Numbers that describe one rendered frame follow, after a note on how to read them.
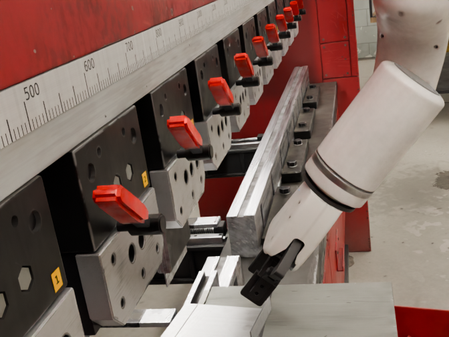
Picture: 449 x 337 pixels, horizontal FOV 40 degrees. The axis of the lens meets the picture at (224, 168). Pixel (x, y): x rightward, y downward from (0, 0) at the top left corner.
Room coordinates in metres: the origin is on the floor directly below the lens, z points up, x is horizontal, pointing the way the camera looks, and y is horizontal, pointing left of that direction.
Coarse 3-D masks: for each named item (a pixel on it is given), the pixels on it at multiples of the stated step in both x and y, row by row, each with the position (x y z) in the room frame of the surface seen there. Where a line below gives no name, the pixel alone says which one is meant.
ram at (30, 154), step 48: (0, 0) 0.41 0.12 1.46; (48, 0) 0.47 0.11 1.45; (96, 0) 0.56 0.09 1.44; (144, 0) 0.69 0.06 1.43; (192, 0) 0.89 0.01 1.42; (0, 48) 0.40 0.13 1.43; (48, 48) 0.46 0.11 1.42; (96, 48) 0.54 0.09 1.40; (192, 48) 0.85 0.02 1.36; (96, 96) 0.52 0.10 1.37; (48, 144) 0.43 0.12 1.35; (0, 192) 0.36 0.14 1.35
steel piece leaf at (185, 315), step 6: (186, 306) 0.79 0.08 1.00; (192, 306) 0.79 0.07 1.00; (180, 312) 0.78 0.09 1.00; (186, 312) 0.77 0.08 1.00; (174, 318) 0.76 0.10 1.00; (180, 318) 0.76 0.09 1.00; (186, 318) 0.76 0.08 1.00; (174, 324) 0.75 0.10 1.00; (180, 324) 0.74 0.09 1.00; (168, 330) 0.73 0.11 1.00; (174, 330) 0.73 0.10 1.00; (162, 336) 0.72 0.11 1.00; (168, 336) 0.72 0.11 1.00; (174, 336) 0.72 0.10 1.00
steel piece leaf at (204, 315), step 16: (192, 320) 0.75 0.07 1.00; (208, 320) 0.74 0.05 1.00; (224, 320) 0.74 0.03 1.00; (240, 320) 0.73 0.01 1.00; (256, 320) 0.69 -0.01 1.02; (176, 336) 0.72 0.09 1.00; (192, 336) 0.71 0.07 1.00; (208, 336) 0.71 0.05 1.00; (224, 336) 0.70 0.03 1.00; (240, 336) 0.69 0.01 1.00; (256, 336) 0.68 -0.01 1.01
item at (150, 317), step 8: (136, 312) 0.79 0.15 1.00; (144, 312) 0.79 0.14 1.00; (152, 312) 0.78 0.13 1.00; (160, 312) 0.78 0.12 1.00; (168, 312) 0.78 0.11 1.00; (176, 312) 0.78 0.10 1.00; (128, 320) 0.77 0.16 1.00; (136, 320) 0.77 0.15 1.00; (144, 320) 0.76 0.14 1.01; (152, 320) 0.76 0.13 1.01; (160, 320) 0.76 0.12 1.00; (168, 320) 0.75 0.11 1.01
